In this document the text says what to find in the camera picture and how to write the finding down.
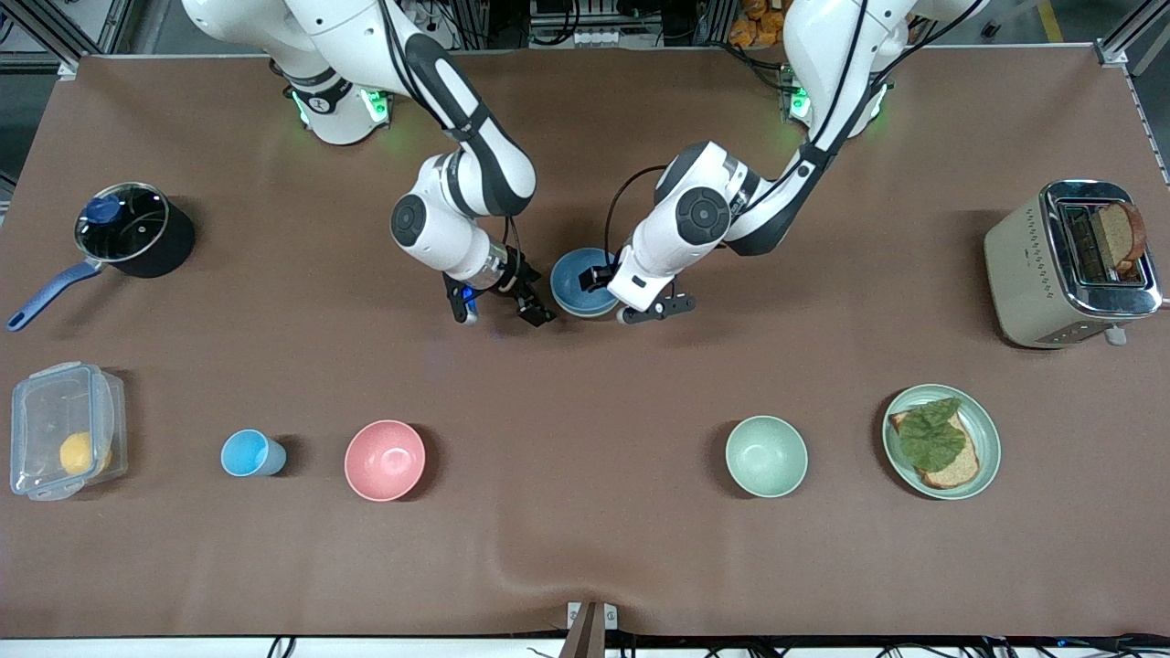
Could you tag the grey metal table clamp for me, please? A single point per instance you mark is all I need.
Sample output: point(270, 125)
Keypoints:
point(590, 626)

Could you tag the bag of orange snacks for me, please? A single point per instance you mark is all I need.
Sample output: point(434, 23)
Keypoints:
point(763, 23)

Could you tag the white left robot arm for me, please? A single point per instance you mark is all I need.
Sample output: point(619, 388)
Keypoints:
point(704, 215)

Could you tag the cream and chrome toaster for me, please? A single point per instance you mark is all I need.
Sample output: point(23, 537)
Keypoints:
point(1028, 274)

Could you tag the light blue cup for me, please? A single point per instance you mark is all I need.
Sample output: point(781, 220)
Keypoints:
point(249, 453)

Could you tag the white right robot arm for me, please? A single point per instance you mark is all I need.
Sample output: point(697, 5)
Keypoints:
point(475, 164)

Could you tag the green lettuce leaf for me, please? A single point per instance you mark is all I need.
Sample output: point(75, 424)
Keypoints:
point(932, 434)

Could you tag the glass lid with blue knob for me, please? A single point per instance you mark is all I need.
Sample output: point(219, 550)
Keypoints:
point(123, 224)

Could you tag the yellow lemon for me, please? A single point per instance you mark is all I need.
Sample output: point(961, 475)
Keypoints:
point(80, 452)

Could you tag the white power strip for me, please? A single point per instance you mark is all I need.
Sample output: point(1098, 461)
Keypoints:
point(430, 27)

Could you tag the brown bread slice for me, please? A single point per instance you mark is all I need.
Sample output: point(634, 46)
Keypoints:
point(955, 471)

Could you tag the pale green plate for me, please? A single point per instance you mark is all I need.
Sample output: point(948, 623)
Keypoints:
point(985, 429)

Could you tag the brown toast slice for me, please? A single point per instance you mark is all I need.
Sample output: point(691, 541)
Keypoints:
point(1120, 233)

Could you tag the pale green bowl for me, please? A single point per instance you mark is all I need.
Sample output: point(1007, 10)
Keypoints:
point(766, 456)
point(571, 313)

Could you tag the pink bowl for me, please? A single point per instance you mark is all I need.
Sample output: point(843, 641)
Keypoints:
point(385, 460)

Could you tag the blue bowl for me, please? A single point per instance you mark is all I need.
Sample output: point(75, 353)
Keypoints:
point(569, 279)

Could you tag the brown table cloth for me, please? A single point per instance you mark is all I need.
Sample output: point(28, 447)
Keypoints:
point(585, 548)

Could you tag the clear plastic lidded container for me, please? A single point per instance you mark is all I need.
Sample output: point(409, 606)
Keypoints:
point(55, 429)

